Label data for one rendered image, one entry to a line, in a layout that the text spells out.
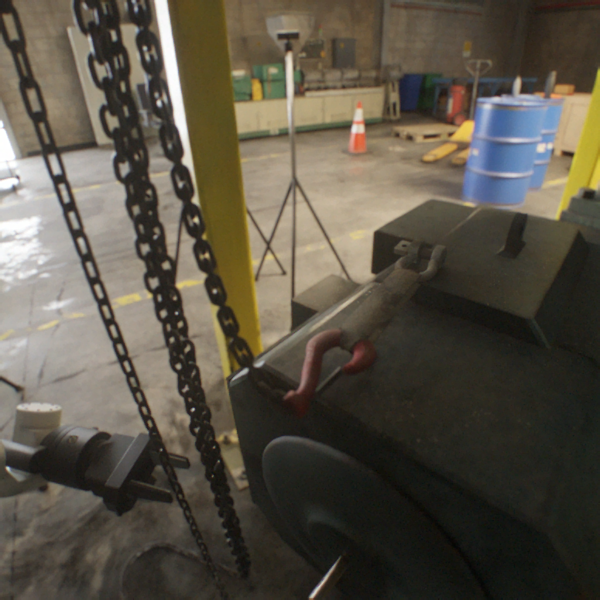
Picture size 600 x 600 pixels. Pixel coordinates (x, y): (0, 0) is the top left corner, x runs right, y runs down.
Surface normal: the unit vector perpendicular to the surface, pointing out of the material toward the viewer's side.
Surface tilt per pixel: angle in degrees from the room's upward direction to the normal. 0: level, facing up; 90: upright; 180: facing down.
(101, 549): 0
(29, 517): 0
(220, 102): 90
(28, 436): 49
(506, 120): 90
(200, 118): 90
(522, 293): 0
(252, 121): 90
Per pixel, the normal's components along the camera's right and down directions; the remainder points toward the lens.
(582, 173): -0.87, 0.29
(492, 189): -0.47, 0.50
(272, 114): 0.49, 0.46
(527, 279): -0.04, -0.84
